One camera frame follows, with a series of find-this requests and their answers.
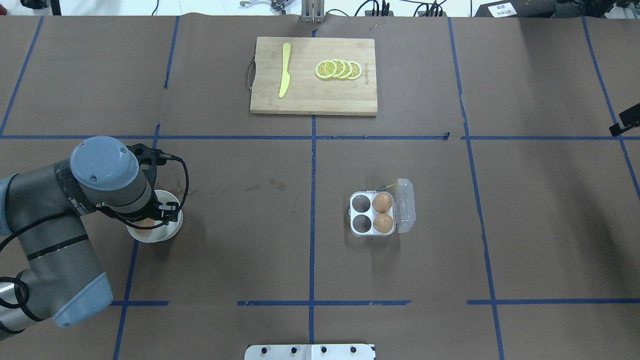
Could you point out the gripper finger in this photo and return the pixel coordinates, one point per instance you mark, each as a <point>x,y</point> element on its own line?
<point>629,119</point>

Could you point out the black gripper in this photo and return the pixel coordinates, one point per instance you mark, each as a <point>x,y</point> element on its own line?
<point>158,210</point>

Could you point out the brown egg from bowl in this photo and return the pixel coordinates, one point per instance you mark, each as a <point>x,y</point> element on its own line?
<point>144,224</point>

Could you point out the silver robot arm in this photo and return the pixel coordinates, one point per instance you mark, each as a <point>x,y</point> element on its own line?
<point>43,210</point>

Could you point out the dark brown box device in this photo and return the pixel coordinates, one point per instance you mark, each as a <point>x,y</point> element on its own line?
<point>516,9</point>

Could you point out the clear plastic egg box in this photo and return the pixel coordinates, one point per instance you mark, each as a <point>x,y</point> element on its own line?
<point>361,213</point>

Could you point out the brown egg in box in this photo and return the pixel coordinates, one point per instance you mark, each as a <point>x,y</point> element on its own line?
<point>383,223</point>
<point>382,203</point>

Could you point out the cream white bowl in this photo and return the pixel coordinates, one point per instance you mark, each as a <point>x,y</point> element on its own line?
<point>164,232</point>

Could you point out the bamboo cutting board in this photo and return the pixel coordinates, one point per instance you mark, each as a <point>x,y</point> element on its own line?
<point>307,94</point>

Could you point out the yellow plastic knife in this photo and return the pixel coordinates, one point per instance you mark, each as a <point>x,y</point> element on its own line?
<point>285,78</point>

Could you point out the front yellow lemon slice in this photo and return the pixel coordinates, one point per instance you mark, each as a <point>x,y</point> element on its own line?
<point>326,69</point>

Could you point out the yellow lemon slice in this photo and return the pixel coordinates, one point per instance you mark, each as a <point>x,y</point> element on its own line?
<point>339,67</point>
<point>347,70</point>
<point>326,69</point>
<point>355,70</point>

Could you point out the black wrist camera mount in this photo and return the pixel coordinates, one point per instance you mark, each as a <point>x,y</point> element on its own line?
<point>149,159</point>

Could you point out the white camera stand pillar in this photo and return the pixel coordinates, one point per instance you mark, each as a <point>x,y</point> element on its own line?
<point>355,351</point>

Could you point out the aluminium frame post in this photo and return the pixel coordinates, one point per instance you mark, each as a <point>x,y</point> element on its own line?
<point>313,11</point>

